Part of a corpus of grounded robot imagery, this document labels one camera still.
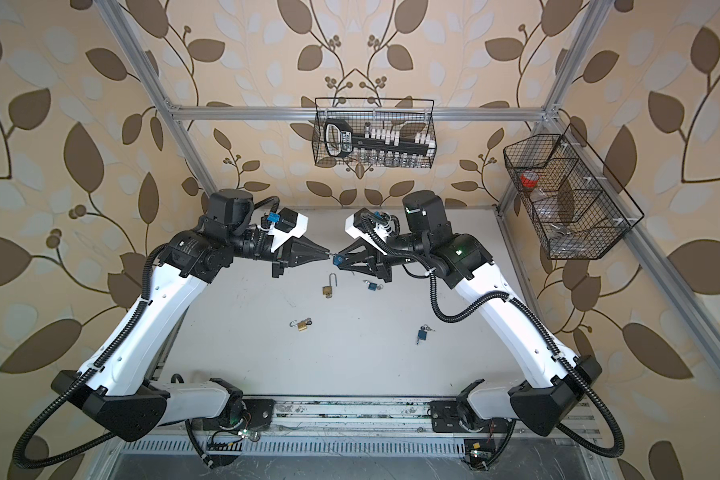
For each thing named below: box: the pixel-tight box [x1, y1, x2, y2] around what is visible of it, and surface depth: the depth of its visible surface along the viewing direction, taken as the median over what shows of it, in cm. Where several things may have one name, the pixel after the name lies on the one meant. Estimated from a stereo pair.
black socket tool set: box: [324, 119, 435, 165], surface depth 86 cm
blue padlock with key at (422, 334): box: [416, 324, 436, 345], surface depth 90 cm
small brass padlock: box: [289, 318, 313, 331], surface depth 93 cm
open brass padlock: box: [322, 273, 337, 299], surface depth 99 cm
